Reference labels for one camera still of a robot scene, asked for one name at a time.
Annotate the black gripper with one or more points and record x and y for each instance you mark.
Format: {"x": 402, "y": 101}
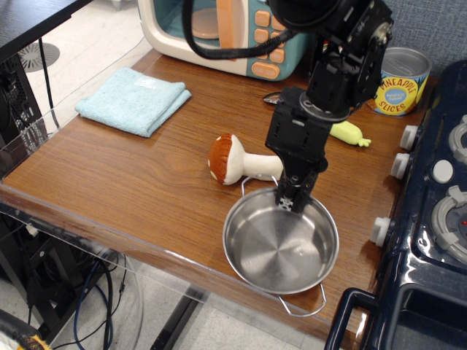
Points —
{"x": 298, "y": 134}

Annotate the stainless steel pot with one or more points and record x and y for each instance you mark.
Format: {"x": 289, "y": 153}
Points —
{"x": 279, "y": 251}

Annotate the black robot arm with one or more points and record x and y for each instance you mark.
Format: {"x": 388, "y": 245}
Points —
{"x": 350, "y": 40}

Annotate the plush mushroom toy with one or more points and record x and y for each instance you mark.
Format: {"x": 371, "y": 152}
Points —
{"x": 228, "y": 162}

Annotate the dark blue toy stove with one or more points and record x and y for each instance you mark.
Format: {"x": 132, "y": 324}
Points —
{"x": 420, "y": 300}

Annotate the pineapple slices can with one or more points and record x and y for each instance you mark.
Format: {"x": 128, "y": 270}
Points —
{"x": 404, "y": 75}

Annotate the toy microwave oven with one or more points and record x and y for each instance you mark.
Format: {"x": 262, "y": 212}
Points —
{"x": 223, "y": 25}

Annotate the folded teal cloth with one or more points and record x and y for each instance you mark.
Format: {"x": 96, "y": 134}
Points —
{"x": 133, "y": 102}

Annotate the clear acrylic table guard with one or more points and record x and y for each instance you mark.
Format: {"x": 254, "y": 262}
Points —
{"x": 154, "y": 200}

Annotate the black desk at left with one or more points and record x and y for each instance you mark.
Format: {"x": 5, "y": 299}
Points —
{"x": 23, "y": 22}

